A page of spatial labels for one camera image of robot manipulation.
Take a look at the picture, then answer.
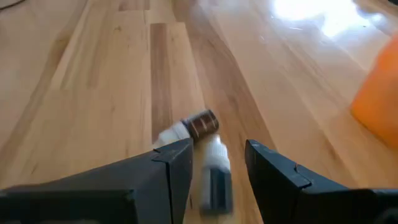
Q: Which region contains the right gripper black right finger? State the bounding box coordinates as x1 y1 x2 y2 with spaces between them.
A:
245 139 398 224

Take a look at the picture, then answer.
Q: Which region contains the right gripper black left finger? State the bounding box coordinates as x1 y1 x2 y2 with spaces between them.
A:
0 138 194 224

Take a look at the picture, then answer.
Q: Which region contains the white and grey bottle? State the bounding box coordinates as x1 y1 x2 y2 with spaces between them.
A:
198 134 234 217

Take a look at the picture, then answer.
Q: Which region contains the small brown food coloring bottle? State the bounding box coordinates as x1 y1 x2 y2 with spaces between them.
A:
154 108 220 149

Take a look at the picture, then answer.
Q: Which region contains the translucent orange plastic bin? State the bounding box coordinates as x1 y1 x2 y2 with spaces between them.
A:
350 32 398 150

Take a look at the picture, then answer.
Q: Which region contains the thin black cable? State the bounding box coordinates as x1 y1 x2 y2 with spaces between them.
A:
0 0 25 11

